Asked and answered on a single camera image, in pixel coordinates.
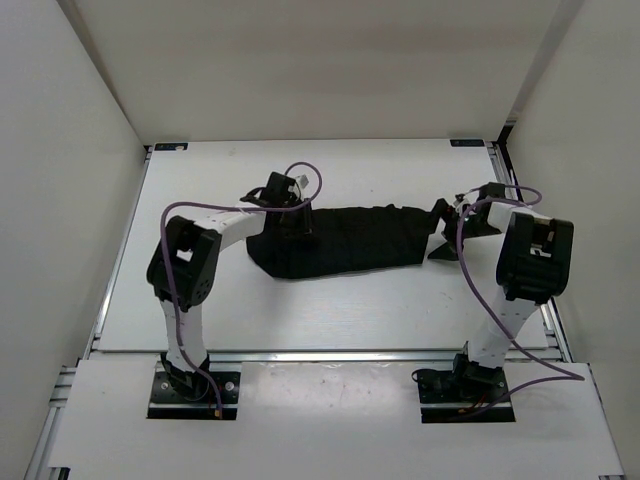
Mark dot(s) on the black pleated skirt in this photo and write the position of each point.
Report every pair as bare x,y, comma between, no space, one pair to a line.
344,241

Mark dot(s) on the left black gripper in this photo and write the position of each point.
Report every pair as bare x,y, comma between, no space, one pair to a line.
305,224

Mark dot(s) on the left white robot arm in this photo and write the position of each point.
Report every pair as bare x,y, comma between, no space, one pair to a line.
183,267

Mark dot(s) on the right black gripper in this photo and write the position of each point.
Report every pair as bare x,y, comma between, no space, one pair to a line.
440,209

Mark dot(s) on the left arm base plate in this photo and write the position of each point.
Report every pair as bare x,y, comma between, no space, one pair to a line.
169,400

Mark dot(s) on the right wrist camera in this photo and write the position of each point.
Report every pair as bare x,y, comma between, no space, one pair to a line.
461,204

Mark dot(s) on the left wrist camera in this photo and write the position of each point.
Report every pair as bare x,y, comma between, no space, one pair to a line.
300,184

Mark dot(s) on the right aluminium side rail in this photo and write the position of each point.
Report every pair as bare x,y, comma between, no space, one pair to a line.
506,171

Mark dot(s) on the left blue corner label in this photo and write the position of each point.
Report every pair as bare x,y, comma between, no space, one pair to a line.
168,146

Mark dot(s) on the right blue corner label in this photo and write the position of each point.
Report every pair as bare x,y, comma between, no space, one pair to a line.
467,143

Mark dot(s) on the blue corner label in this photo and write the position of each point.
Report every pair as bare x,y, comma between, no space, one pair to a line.
467,143
168,146

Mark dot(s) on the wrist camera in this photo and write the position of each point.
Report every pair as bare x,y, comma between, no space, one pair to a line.
300,184
461,204

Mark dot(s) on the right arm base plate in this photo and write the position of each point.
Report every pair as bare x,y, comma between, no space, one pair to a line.
467,393

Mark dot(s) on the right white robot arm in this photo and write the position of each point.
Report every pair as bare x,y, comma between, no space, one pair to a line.
533,266

